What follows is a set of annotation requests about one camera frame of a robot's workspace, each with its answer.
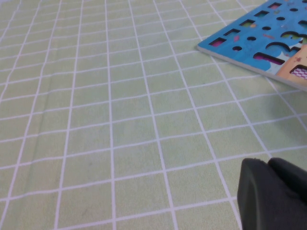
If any blue number shape puzzle board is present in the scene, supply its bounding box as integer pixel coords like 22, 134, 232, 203
197, 0, 307, 93

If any green checked tablecloth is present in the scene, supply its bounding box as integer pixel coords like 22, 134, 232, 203
0, 0, 307, 230

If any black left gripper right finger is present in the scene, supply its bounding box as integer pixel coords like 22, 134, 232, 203
268, 157, 307, 204

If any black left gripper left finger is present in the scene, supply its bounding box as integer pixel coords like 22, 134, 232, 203
236, 157, 307, 230

